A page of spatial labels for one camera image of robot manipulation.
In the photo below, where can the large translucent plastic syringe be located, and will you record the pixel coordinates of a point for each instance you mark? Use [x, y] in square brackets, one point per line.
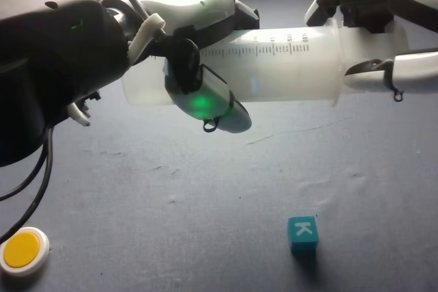
[291, 73]

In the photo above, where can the teal letter K cube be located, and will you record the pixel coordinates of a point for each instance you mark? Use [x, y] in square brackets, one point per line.
[304, 235]

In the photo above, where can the yellow button with white rim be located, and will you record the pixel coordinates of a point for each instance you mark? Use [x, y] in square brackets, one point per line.
[22, 249]

